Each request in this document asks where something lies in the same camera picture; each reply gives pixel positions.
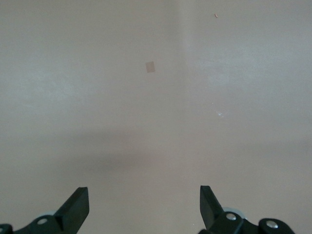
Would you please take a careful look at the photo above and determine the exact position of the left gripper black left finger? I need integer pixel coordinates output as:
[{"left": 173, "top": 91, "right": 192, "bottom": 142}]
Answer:
[{"left": 0, "top": 187, "right": 90, "bottom": 234}]

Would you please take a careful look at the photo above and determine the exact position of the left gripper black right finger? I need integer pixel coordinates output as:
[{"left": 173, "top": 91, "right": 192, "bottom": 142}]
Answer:
[{"left": 198, "top": 185, "right": 297, "bottom": 234}]

